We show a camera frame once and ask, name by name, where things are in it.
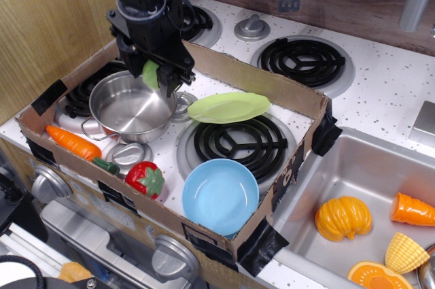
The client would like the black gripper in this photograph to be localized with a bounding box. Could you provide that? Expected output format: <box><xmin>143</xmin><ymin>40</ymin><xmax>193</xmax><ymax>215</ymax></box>
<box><xmin>106</xmin><ymin>0</ymin><xmax>196</xmax><ymax>97</ymax></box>

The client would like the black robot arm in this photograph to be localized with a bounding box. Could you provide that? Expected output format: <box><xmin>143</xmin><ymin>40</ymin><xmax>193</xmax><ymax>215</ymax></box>
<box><xmin>106</xmin><ymin>0</ymin><xmax>194</xmax><ymax>97</ymax></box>

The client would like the stainless steel pot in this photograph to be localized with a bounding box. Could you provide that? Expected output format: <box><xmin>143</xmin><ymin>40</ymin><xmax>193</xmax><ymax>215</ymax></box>
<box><xmin>81</xmin><ymin>71</ymin><xmax>177</xmax><ymax>143</ymax></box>

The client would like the silver pot rim corner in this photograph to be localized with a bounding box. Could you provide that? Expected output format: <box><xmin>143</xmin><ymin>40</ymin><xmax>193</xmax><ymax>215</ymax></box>
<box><xmin>417</xmin><ymin>244</ymin><xmax>435</xmax><ymax>289</ymax></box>

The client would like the silver stovetop knob middle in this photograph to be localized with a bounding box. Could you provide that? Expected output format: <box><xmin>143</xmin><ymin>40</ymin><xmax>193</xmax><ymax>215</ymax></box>
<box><xmin>171</xmin><ymin>92</ymin><xmax>197</xmax><ymax>123</ymax></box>

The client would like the silver stovetop knob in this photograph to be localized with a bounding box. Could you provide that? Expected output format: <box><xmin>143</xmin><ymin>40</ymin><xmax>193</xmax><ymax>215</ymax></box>
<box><xmin>106</xmin><ymin>143</ymin><xmax>154</xmax><ymax>179</ymax></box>
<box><xmin>171</xmin><ymin>92</ymin><xmax>197</xmax><ymax>123</ymax></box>
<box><xmin>234</xmin><ymin>14</ymin><xmax>271</xmax><ymax>41</ymax></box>

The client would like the back left stove burner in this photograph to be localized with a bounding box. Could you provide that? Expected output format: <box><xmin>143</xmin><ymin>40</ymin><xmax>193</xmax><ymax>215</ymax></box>
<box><xmin>181</xmin><ymin>4</ymin><xmax>222</xmax><ymax>48</ymax></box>

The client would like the stove burner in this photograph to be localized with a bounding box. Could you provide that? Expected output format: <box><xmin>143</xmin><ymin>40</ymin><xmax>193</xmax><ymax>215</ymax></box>
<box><xmin>54</xmin><ymin>61</ymin><xmax>126</xmax><ymax>135</ymax></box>
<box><xmin>177</xmin><ymin>113</ymin><xmax>297</xmax><ymax>197</ymax></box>
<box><xmin>250</xmin><ymin>35</ymin><xmax>355</xmax><ymax>99</ymax></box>
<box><xmin>181</xmin><ymin>4</ymin><xmax>222</xmax><ymax>48</ymax></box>

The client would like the green plastic plate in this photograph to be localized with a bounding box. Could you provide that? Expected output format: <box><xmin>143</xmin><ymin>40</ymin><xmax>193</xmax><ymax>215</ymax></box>
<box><xmin>188</xmin><ymin>92</ymin><xmax>271</xmax><ymax>124</ymax></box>

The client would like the silver stovetop knob front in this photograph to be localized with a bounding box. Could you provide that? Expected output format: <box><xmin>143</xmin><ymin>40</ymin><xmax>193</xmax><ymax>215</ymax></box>
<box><xmin>106</xmin><ymin>143</ymin><xmax>154</xmax><ymax>179</ymax></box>

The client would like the front left stove burner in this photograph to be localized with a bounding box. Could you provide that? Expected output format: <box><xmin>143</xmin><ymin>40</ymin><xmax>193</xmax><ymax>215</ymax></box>
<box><xmin>54</xmin><ymin>61</ymin><xmax>126</xmax><ymax>135</ymax></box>

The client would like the red toy strawberry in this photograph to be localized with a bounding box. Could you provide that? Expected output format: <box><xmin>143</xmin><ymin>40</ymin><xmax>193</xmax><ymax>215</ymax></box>
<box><xmin>124</xmin><ymin>161</ymin><xmax>165</xmax><ymax>199</ymax></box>

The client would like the silver stovetop knob back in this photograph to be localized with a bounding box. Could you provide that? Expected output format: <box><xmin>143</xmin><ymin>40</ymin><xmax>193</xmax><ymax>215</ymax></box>
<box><xmin>234</xmin><ymin>14</ymin><xmax>271</xmax><ymax>41</ymax></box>

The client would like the cardboard fence box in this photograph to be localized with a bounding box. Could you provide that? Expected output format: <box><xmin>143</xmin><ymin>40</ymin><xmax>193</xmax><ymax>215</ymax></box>
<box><xmin>17</xmin><ymin>42</ymin><xmax>338</xmax><ymax>285</ymax></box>

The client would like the front right stove burner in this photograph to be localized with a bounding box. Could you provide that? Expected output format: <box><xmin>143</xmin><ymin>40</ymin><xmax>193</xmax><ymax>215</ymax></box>
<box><xmin>177</xmin><ymin>113</ymin><xmax>297</xmax><ymax>197</ymax></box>

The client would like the blue plastic bowl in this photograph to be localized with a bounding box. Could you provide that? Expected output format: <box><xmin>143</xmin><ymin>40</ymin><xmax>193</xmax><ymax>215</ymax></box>
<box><xmin>181</xmin><ymin>158</ymin><xmax>260</xmax><ymax>237</ymax></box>

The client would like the silver oven knob left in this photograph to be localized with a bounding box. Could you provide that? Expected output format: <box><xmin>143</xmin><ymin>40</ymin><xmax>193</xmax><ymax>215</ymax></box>
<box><xmin>31</xmin><ymin>165</ymin><xmax>73</xmax><ymax>204</ymax></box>

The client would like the silver oven knob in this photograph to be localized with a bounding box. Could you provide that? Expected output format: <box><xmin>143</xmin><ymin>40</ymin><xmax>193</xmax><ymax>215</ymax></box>
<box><xmin>152</xmin><ymin>235</ymin><xmax>200</xmax><ymax>280</ymax></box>
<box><xmin>31</xmin><ymin>165</ymin><xmax>73</xmax><ymax>204</ymax></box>

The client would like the back right stove burner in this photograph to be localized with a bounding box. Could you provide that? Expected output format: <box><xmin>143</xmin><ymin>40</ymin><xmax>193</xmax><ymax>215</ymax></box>
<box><xmin>250</xmin><ymin>35</ymin><xmax>355</xmax><ymax>99</ymax></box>

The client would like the silver oven knob right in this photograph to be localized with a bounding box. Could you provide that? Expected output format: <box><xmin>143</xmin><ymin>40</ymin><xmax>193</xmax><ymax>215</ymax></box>
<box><xmin>152</xmin><ymin>235</ymin><xmax>200</xmax><ymax>280</ymax></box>

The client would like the yellow sponge piece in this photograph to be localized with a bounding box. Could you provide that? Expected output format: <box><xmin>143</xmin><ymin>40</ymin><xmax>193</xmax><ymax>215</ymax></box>
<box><xmin>58</xmin><ymin>262</ymin><xmax>92</xmax><ymax>283</ymax></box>

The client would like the silver sink basin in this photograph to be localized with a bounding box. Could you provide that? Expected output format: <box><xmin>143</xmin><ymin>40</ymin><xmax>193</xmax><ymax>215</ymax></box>
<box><xmin>273</xmin><ymin>128</ymin><xmax>434</xmax><ymax>288</ymax></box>

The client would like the orange toy pumpkin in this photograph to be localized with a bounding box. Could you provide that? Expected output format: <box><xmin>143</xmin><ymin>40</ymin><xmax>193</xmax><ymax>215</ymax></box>
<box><xmin>315</xmin><ymin>196</ymin><xmax>372</xmax><ymax>241</ymax></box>

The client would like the grey faucet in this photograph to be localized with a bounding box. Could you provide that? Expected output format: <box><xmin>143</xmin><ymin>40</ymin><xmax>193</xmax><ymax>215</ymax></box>
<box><xmin>398</xmin><ymin>0</ymin><xmax>429</xmax><ymax>33</ymax></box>

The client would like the orange toy carrot piece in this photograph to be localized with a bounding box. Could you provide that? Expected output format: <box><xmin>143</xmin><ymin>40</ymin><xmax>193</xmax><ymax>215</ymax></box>
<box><xmin>389</xmin><ymin>192</ymin><xmax>434</xmax><ymax>227</ymax></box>

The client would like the orange toy fruit slice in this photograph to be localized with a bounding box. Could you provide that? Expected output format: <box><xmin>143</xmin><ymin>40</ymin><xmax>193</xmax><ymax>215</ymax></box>
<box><xmin>347</xmin><ymin>261</ymin><xmax>413</xmax><ymax>289</ymax></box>

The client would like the yellow toy corn piece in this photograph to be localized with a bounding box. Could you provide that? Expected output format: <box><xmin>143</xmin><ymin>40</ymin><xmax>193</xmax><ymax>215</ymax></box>
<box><xmin>385</xmin><ymin>232</ymin><xmax>430</xmax><ymax>274</ymax></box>

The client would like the silver oven door handle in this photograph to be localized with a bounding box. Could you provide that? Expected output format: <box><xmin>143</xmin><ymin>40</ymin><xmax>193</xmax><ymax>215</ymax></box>
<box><xmin>41</xmin><ymin>201</ymin><xmax>192</xmax><ymax>288</ymax></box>

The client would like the black cable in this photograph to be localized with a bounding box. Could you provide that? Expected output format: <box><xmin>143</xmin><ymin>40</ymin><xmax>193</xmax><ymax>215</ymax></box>
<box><xmin>0</xmin><ymin>255</ymin><xmax>45</xmax><ymax>289</ymax></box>

